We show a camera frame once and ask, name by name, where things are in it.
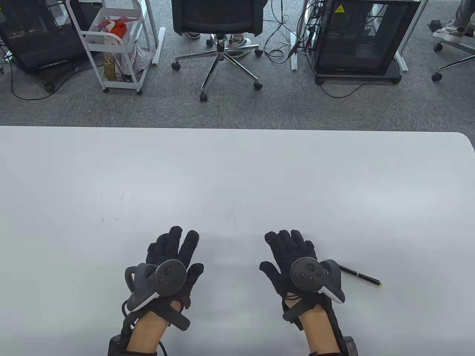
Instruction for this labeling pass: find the person's right hand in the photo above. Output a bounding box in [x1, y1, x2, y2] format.
[259, 230, 333, 316]

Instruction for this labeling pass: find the person's left hand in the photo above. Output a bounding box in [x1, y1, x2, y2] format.
[146, 226, 204, 316]

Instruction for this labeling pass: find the person's left forearm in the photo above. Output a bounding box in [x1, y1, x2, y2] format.
[127, 310, 172, 353]

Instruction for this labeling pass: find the person's right forearm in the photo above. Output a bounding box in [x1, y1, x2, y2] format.
[298, 304, 341, 355]

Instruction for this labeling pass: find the grey right hand controller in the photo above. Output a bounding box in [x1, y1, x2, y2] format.
[290, 257, 345, 304]

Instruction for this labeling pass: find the grey hand controller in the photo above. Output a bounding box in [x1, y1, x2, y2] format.
[290, 257, 345, 304]
[124, 260, 187, 312]

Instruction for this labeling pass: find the grey left hand controller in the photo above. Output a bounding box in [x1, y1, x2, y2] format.
[124, 260, 187, 312]

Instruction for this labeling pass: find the yellow bottle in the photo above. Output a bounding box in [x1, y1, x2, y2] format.
[103, 53, 117, 82]

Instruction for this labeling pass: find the clear plastic bag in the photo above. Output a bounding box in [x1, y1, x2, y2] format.
[115, 45, 156, 77]

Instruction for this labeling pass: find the white metal trolley cart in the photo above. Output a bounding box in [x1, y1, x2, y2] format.
[66, 0, 157, 95]

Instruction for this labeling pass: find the black computer tower case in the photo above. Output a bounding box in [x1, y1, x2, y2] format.
[313, 0, 422, 86]

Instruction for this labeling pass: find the black mesh office chair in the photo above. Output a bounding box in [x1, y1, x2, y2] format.
[171, 0, 268, 103]

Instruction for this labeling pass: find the white plastic bag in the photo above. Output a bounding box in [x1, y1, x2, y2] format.
[89, 8, 125, 34]

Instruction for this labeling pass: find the office chair base with castors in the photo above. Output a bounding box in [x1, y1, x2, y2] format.
[427, 20, 475, 82]

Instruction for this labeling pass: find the black right wrist strap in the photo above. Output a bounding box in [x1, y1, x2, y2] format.
[283, 300, 309, 331]

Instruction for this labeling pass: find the black wrist strap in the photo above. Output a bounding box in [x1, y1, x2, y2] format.
[283, 300, 309, 331]
[170, 300, 191, 331]

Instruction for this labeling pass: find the black left wrist strap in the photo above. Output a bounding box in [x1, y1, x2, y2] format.
[170, 300, 191, 331]

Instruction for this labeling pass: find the black glove cable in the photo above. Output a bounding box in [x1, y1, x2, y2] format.
[326, 300, 345, 353]
[121, 300, 136, 340]

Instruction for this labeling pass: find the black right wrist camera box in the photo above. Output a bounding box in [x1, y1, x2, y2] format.
[341, 336, 359, 356]

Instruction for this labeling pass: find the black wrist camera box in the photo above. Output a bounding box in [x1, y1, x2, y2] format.
[341, 336, 359, 356]
[108, 334, 129, 356]

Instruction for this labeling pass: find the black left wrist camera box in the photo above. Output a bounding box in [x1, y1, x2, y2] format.
[108, 334, 129, 356]

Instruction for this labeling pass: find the black floor cable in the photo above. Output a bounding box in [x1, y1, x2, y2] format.
[9, 61, 76, 101]
[318, 80, 373, 99]
[263, 0, 297, 64]

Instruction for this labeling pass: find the aluminium profile rail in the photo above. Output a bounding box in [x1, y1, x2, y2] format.
[152, 27, 167, 66]
[290, 32, 299, 71]

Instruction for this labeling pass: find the aluminium frame leg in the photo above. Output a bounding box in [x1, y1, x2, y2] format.
[394, 0, 430, 73]

